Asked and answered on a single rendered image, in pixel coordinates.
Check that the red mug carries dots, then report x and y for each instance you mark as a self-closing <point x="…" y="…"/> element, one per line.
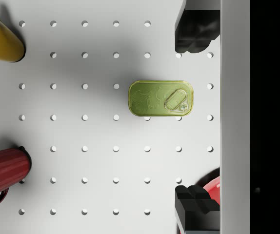
<point x="3" y="170"/>

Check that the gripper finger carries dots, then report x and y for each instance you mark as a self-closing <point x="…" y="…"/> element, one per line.
<point x="196" y="31"/>
<point x="193" y="212"/>

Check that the green flat-sided can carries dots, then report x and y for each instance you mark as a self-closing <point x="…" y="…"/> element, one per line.
<point x="154" y="98"/>

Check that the red plate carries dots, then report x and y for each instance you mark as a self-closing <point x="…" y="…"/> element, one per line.
<point x="214" y="190"/>

